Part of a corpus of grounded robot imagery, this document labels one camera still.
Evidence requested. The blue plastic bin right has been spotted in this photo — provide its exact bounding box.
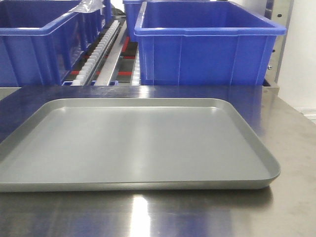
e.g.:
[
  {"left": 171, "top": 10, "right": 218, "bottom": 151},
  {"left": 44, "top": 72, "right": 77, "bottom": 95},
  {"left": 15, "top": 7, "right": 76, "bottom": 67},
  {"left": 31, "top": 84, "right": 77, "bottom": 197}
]
[{"left": 134, "top": 0, "right": 286, "bottom": 85}]

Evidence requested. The blue plastic bin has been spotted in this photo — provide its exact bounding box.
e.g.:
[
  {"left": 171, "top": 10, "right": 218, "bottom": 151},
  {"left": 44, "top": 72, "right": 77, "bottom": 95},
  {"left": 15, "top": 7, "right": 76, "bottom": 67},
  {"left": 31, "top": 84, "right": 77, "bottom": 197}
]
[
  {"left": 0, "top": 0, "right": 106, "bottom": 87},
  {"left": 134, "top": 0, "right": 286, "bottom": 85},
  {"left": 123, "top": 0, "right": 208, "bottom": 48}
]

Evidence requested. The grey metal tray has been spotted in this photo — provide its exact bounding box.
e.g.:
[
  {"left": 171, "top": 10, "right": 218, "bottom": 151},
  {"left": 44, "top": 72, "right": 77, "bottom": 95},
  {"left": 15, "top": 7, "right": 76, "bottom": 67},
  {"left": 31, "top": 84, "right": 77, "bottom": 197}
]
[{"left": 0, "top": 98, "right": 280, "bottom": 192}]

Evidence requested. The white roller conveyor track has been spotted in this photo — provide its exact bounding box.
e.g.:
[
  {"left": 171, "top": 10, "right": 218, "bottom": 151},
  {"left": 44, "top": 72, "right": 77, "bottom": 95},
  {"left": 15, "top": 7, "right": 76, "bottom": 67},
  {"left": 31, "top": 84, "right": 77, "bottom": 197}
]
[{"left": 71, "top": 20, "right": 120, "bottom": 86}]

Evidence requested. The blue plastic bin rear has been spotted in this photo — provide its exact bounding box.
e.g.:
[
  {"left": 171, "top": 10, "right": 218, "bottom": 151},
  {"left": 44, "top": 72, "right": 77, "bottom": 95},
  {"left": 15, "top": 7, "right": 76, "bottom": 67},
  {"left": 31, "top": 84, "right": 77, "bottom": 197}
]
[{"left": 123, "top": 0, "right": 208, "bottom": 48}]

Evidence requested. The clear plastic bag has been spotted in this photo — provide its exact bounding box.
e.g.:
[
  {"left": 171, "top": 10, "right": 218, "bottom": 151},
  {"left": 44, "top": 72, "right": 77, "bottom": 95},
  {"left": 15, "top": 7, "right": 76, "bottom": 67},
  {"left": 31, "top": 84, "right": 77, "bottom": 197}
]
[{"left": 70, "top": 0, "right": 105, "bottom": 13}]

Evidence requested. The blue plastic bin left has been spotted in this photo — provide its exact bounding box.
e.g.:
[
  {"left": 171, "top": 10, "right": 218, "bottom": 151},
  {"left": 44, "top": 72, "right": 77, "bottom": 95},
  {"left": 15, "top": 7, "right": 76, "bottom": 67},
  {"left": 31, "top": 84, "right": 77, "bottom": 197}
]
[{"left": 0, "top": 0, "right": 106, "bottom": 87}]

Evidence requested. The steel shelf upright post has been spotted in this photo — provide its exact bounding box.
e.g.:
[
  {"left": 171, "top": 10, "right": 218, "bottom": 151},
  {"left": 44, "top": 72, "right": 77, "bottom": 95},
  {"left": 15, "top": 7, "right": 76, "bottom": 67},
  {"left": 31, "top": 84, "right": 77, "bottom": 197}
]
[{"left": 265, "top": 0, "right": 294, "bottom": 87}]

